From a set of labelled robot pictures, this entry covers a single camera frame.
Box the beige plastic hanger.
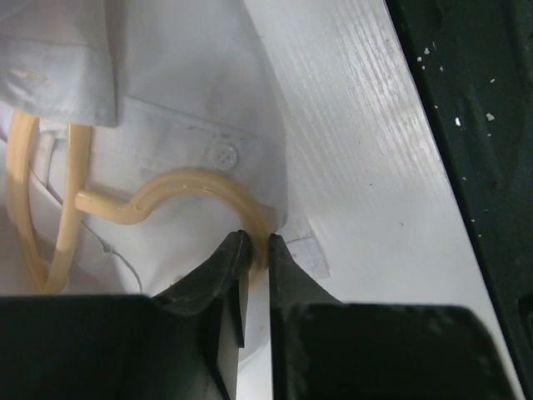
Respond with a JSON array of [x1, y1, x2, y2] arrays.
[[6, 110, 271, 294]]

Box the white shirt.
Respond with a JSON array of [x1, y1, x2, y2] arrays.
[[1, 1, 327, 295]]

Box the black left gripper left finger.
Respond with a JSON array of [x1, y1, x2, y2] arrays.
[[1, 231, 252, 399]]

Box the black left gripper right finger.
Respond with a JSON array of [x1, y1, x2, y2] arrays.
[[268, 234, 515, 399]]

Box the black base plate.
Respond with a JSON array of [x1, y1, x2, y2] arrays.
[[387, 1, 532, 392]]

